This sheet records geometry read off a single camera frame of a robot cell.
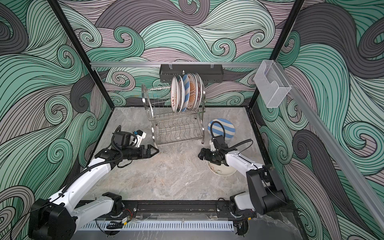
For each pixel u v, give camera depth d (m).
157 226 0.69
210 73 0.94
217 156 0.68
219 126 0.88
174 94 0.85
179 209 0.74
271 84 0.78
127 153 0.66
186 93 0.73
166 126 1.05
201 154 0.81
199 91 0.70
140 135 0.74
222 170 0.85
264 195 0.42
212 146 0.79
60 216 0.38
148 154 0.69
